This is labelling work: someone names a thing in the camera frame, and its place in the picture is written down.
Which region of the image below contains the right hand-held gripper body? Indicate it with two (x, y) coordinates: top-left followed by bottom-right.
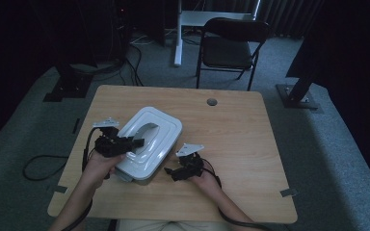
(175, 142), (205, 180)

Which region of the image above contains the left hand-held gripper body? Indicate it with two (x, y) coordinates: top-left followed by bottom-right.
(92, 116), (133, 158)

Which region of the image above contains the white storage box lid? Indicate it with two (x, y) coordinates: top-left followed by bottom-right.
(115, 106), (183, 181)

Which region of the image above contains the person's left hand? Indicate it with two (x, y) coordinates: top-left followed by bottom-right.
(82, 153), (124, 191)

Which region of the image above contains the person's right hand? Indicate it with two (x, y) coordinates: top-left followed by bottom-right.
(191, 172), (221, 197)

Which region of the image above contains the black stand with square base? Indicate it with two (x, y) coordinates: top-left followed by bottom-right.
(42, 62), (94, 103)

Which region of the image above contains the black computer tower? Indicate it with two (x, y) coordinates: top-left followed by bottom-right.
(109, 0), (133, 62)

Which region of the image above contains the black folding chair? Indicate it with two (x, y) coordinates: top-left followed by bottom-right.
(195, 17), (273, 91)

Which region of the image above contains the black stand with gray base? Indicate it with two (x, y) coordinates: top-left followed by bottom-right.
(275, 71), (321, 111)

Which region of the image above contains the dark curtain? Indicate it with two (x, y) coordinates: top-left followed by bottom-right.
(0, 0), (66, 153)
(285, 0), (370, 196)

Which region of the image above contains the gray pleated curtain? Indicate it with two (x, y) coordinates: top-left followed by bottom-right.
(205, 0), (324, 39)

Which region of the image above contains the left hand-held gripper cable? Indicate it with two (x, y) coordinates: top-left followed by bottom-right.
(60, 127), (102, 231)

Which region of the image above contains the hand-held gripper cable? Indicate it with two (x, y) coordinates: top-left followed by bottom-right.
(60, 127), (102, 231)
(201, 158), (273, 231)

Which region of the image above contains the black looped floor cable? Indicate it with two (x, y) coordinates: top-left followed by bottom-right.
(22, 154), (70, 182)

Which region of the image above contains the right hand-held gripper cable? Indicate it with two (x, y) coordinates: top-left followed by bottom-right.
(201, 158), (273, 231)

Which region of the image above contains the black floor cable bundle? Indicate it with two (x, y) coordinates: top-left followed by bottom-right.
(70, 42), (144, 87)

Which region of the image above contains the white floor cable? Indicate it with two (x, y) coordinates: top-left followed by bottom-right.
(129, 32), (157, 45)

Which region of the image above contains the white desk frame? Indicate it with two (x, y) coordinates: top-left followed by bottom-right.
(172, 0), (261, 67)

